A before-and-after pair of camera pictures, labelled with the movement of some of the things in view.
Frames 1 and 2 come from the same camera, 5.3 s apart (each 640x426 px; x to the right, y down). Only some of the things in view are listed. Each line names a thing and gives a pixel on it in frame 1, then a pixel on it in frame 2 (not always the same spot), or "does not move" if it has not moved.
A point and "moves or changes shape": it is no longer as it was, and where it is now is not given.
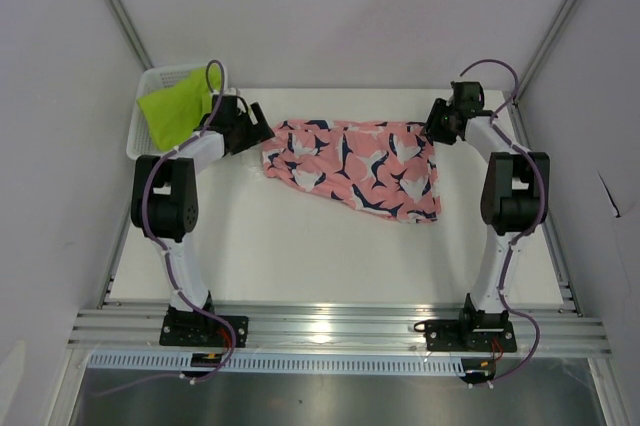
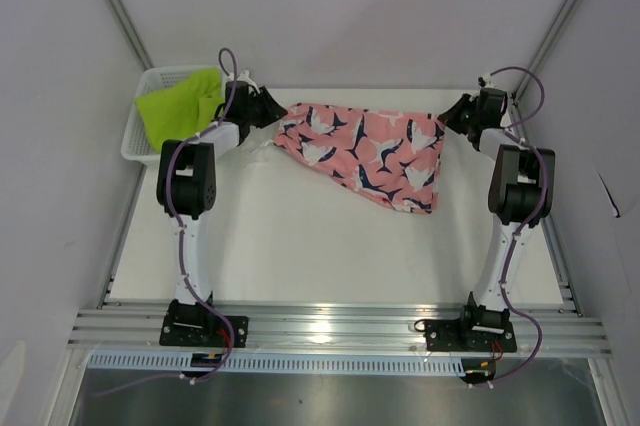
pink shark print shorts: x=381 y=167 moves or changes shape
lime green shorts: x=177 y=110 does not move
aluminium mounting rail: x=563 y=332 does not move
